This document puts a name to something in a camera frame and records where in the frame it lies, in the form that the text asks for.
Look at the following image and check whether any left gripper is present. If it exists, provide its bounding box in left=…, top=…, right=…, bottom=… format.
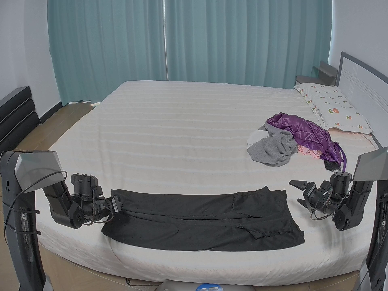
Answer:
left=95, top=198, right=114, bottom=221

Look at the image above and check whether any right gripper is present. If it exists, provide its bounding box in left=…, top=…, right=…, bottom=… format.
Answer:
left=289, top=180, right=331, bottom=214

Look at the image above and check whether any black T-shirt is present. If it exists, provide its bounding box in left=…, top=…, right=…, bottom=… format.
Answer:
left=101, top=186, right=305, bottom=252

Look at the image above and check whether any bed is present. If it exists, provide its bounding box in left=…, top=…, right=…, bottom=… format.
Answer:
left=35, top=52, right=388, bottom=286

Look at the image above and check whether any small black garment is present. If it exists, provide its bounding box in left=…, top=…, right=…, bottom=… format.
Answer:
left=324, top=160, right=343, bottom=172

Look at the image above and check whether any pink garment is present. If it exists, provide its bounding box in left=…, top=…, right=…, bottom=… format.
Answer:
left=298, top=145, right=323, bottom=159

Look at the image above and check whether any grey garment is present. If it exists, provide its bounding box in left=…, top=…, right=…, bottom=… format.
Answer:
left=247, top=128, right=298, bottom=167

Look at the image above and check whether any purple satin garment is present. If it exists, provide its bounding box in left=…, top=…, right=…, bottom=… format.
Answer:
left=266, top=112, right=347, bottom=167

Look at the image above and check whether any white garment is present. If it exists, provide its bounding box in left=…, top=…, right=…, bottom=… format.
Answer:
left=247, top=131, right=269, bottom=147

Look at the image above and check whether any white printed pillow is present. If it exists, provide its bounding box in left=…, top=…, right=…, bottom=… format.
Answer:
left=293, top=83, right=373, bottom=134

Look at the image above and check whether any grey bedside table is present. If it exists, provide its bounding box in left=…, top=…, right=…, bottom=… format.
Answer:
left=296, top=61, right=338, bottom=86

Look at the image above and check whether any blue-green curtain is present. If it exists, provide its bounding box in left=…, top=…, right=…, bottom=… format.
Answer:
left=47, top=0, right=168, bottom=106
left=164, top=0, right=333, bottom=88

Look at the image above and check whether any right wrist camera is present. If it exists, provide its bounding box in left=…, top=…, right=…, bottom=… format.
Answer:
left=303, top=182, right=317, bottom=200

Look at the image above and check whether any black cable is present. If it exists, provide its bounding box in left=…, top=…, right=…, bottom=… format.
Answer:
left=4, top=171, right=68, bottom=245
left=310, top=208, right=334, bottom=221
left=125, top=278, right=162, bottom=287

